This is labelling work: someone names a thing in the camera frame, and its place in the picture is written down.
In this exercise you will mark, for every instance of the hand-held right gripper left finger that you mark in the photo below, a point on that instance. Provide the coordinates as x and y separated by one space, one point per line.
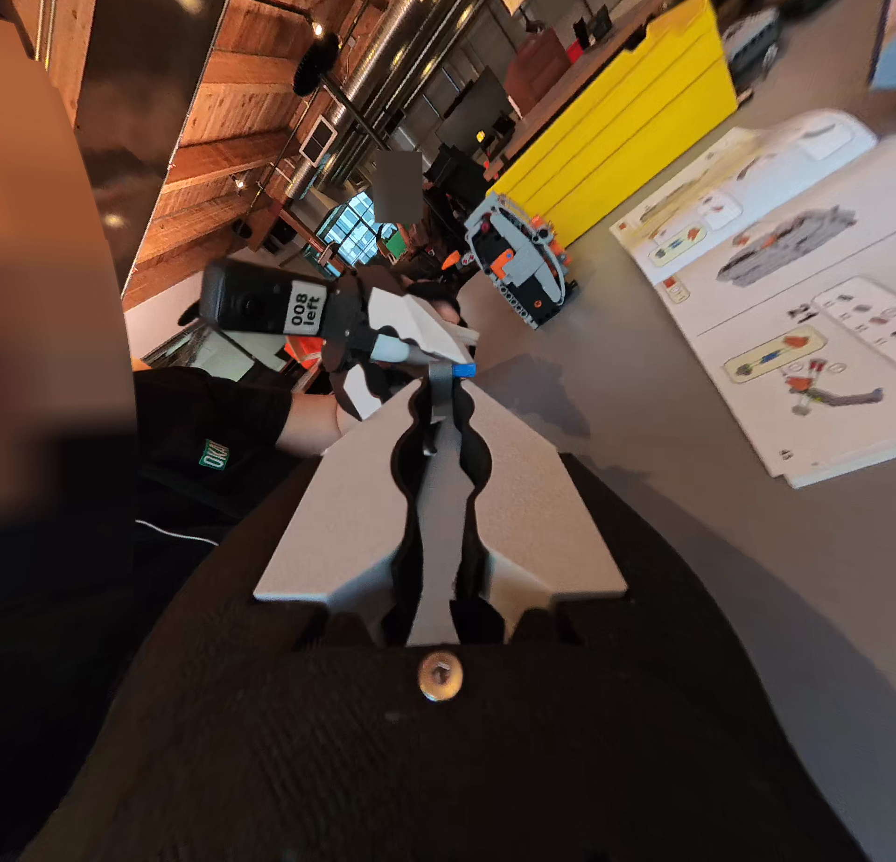
336 526

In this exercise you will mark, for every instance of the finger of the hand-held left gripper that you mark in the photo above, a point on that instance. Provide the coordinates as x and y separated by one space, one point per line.
364 396
420 319

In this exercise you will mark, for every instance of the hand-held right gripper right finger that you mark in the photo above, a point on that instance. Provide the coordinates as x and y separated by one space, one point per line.
546 526

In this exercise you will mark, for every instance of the blue connector pin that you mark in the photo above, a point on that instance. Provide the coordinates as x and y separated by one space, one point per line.
464 370

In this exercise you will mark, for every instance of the dark grey angled building beam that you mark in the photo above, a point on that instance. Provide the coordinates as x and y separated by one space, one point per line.
441 393

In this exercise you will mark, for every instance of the person's left forearm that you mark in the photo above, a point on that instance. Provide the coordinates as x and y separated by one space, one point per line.
308 424

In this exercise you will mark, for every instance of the orange traffic cone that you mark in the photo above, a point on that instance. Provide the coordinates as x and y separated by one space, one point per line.
451 260

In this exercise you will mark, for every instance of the orange bin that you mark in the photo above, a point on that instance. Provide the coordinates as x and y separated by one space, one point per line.
304 351

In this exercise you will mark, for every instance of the grey toy robot model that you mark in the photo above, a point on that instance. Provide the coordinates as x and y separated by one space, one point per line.
518 260

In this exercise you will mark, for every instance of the person's black shirt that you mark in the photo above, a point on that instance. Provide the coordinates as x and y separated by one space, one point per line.
210 414

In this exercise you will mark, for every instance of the black monitor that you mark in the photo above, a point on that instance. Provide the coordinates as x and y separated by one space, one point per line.
476 109

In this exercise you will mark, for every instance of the black pole with disc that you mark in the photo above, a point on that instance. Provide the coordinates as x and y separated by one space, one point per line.
315 64

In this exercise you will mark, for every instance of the brown cardboard box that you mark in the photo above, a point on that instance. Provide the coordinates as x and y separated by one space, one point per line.
535 71

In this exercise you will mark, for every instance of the yellow plastic bin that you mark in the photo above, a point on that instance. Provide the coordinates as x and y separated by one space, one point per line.
630 120

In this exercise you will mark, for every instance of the open instruction booklet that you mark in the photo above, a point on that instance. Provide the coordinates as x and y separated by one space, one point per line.
805 386

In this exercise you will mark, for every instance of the grey studded toy plate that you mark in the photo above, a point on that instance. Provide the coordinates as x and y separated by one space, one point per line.
749 43

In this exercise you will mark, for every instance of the silver air duct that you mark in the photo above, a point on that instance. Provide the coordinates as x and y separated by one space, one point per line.
381 57

